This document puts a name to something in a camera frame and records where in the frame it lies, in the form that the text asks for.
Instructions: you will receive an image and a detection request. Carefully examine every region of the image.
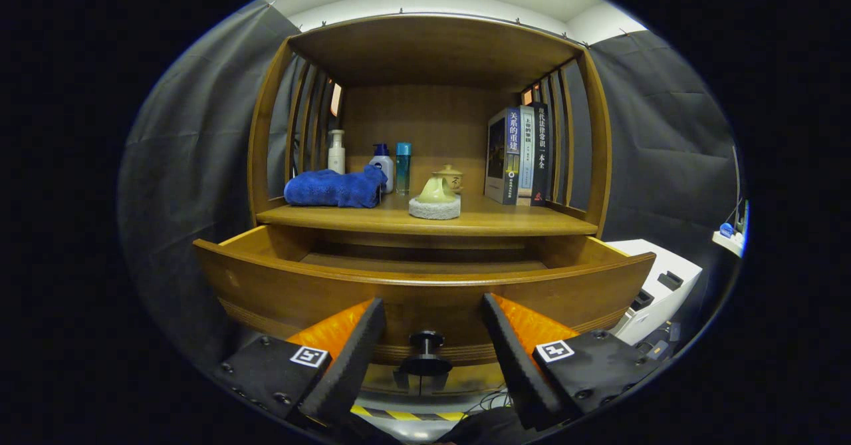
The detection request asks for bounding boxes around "wooden drawer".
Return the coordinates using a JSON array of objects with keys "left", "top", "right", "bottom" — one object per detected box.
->
[{"left": 193, "top": 224, "right": 658, "bottom": 366}]

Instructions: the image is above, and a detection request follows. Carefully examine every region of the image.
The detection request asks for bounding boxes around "white plastic box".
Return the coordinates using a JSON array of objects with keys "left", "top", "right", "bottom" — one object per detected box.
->
[{"left": 608, "top": 239, "right": 703, "bottom": 346}]

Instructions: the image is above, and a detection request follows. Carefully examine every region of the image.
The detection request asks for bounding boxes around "beige lidded tea cup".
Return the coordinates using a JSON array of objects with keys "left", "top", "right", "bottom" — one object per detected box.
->
[{"left": 433, "top": 164, "right": 464, "bottom": 195}]

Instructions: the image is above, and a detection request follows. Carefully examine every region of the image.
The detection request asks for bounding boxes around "wooden cabinet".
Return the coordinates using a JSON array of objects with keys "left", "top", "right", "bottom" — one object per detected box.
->
[{"left": 193, "top": 13, "right": 658, "bottom": 399}]

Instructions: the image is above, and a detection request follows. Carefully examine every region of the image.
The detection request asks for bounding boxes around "black drawer knob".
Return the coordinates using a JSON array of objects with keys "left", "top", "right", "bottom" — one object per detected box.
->
[{"left": 398, "top": 330, "right": 454, "bottom": 377}]

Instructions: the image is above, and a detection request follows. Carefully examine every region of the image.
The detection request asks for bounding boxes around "wooden cabinet door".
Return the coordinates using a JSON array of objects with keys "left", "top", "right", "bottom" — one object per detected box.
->
[
  {"left": 422, "top": 363, "right": 507, "bottom": 394},
  {"left": 362, "top": 364, "right": 423, "bottom": 396}
]

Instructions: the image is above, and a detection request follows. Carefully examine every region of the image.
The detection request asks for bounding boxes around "black electronic device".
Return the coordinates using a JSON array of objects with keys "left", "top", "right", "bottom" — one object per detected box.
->
[{"left": 635, "top": 322, "right": 682, "bottom": 363}]

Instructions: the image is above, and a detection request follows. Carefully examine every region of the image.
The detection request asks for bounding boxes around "white spine book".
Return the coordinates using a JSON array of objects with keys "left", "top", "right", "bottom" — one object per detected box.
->
[{"left": 515, "top": 104, "right": 537, "bottom": 208}]

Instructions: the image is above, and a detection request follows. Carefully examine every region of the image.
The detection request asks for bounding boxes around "blue spine book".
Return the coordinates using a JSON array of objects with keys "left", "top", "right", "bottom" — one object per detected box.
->
[{"left": 484, "top": 107, "right": 523, "bottom": 206}]

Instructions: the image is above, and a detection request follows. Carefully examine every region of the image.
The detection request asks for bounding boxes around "yellow black floor tape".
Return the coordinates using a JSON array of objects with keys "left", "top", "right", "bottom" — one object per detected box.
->
[{"left": 350, "top": 404, "right": 469, "bottom": 422}]

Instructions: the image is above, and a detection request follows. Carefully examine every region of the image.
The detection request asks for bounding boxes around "black spine book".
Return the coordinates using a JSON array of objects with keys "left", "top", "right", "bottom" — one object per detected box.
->
[{"left": 530, "top": 102, "right": 552, "bottom": 208}]

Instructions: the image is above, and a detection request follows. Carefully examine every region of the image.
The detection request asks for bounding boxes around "wooden countertop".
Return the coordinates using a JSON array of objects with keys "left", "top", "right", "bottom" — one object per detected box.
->
[{"left": 256, "top": 189, "right": 599, "bottom": 237}]

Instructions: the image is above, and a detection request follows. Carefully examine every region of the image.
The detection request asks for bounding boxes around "blue towel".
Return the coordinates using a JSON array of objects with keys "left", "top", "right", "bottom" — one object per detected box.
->
[{"left": 284, "top": 164, "right": 388, "bottom": 209}]

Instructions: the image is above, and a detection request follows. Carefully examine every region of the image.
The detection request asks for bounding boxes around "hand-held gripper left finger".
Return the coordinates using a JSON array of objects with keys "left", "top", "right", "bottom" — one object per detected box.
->
[{"left": 213, "top": 297, "right": 388, "bottom": 426}]

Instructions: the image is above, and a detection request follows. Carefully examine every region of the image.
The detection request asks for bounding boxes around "black backdrop cloth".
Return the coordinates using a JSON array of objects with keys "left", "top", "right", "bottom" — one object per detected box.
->
[{"left": 116, "top": 0, "right": 742, "bottom": 366}]

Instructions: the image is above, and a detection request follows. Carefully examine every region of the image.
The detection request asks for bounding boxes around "clear blue bottle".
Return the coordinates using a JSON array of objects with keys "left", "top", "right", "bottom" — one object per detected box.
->
[{"left": 396, "top": 142, "right": 412, "bottom": 196}]

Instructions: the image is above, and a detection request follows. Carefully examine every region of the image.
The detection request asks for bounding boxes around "white bottle blue cap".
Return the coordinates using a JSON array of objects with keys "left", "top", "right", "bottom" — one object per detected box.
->
[{"left": 369, "top": 143, "right": 395, "bottom": 194}]

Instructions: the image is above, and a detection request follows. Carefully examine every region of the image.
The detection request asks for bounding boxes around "white pump bottle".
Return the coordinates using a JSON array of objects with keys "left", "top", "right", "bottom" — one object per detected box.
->
[{"left": 327, "top": 129, "right": 346, "bottom": 175}]

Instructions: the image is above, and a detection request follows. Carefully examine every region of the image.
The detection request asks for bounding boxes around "white shelf board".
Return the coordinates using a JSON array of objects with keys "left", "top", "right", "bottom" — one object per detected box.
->
[{"left": 711, "top": 199, "right": 751, "bottom": 258}]

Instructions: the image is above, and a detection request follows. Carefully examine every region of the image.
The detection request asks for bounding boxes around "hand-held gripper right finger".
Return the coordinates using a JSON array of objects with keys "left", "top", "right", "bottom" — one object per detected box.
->
[{"left": 481, "top": 292, "right": 659, "bottom": 430}]

